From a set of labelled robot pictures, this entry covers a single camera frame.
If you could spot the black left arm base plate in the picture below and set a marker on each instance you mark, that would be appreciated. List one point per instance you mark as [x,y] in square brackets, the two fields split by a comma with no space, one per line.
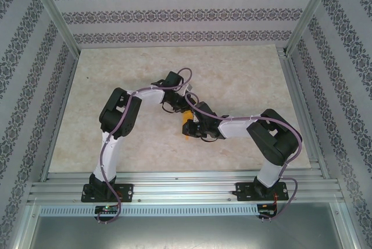
[128,192]

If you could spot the aluminium side rail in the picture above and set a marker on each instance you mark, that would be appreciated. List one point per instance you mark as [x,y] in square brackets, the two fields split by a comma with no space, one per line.
[59,115]
[296,86]

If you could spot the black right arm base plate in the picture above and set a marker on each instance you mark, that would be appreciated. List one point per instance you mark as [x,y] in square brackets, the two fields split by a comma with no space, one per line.
[241,190]

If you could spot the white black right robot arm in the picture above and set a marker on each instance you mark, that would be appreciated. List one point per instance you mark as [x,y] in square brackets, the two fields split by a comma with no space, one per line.
[238,127]

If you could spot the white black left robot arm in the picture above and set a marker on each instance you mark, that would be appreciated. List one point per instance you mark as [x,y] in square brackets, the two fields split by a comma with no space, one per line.
[106,156]

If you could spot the grey sheet metal panel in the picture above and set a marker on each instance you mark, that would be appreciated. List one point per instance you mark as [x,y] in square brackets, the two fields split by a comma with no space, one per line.
[186,231]

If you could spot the circuit board with green light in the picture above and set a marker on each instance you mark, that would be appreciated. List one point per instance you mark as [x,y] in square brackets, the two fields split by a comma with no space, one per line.
[106,209]

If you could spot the aluminium rail beam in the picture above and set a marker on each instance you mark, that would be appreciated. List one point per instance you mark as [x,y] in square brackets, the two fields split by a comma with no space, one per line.
[180,190]

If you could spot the small dark circuit board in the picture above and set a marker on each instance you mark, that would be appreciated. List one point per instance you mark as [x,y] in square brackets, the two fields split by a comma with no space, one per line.
[266,213]

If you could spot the aluminium frame post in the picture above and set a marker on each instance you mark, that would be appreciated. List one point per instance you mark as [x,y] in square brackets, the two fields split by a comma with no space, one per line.
[52,7]
[312,9]

